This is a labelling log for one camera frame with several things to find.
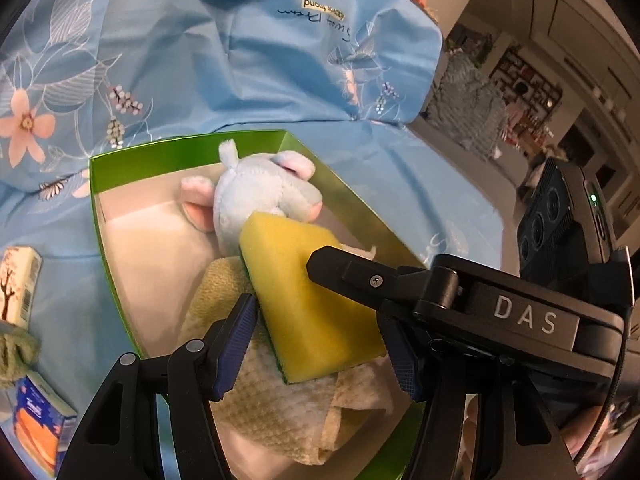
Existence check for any light blue plush toy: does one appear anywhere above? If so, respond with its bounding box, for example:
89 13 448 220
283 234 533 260
180 140 323 256

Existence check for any cream tissue pack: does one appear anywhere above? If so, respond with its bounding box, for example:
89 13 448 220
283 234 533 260
0 245 43 328

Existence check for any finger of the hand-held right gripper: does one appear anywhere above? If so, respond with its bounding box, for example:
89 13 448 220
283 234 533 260
306 245 461 321

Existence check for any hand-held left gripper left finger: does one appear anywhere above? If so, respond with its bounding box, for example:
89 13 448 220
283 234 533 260
57 292 258 480

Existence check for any person's right hand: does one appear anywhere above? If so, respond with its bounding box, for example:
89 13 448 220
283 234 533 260
557 405 618 466

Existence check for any wall display shelf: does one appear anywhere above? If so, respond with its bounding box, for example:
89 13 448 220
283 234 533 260
492 45 563 111

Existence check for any green cardboard box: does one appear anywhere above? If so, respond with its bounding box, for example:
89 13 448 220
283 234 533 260
89 129 431 480

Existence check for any blue floral bed sheet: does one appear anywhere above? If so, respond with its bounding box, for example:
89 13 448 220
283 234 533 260
0 0 506 480

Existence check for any yellow waffle towel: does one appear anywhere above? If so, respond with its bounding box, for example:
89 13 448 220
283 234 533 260
177 255 396 466

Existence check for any black cable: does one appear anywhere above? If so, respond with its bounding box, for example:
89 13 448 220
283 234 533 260
570 320 631 466

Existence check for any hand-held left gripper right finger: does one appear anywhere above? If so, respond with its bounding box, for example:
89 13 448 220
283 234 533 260
377 310 573 480

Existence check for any yellow sponge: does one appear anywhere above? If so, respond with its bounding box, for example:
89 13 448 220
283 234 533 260
237 211 401 386

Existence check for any blue and orange tissue pack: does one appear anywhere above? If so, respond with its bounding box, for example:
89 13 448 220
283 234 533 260
12 372 78 478

